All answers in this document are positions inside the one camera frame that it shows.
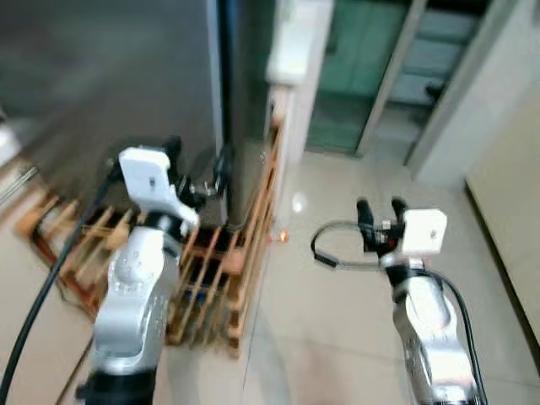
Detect grey fridge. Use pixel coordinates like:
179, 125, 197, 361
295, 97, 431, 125
0, 0, 278, 227

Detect wooden slatted rack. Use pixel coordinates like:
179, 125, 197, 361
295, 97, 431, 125
15, 114, 288, 359

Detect white narrow counter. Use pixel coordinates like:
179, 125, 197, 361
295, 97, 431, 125
266, 0, 334, 165

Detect green glass sliding door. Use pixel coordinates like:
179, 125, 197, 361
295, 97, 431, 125
305, 0, 490, 157

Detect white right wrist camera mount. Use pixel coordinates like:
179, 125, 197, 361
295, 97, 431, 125
400, 208, 448, 258

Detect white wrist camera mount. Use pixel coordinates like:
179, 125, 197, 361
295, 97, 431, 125
118, 145, 202, 230
400, 208, 448, 258

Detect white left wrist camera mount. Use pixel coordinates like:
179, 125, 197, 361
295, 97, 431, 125
118, 145, 202, 230

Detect black right gripper cable loop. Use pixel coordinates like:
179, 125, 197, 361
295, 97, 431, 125
310, 221, 387, 271

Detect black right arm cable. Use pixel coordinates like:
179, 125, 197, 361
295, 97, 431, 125
422, 268, 489, 405

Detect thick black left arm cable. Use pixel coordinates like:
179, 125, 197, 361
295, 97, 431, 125
0, 160, 123, 405

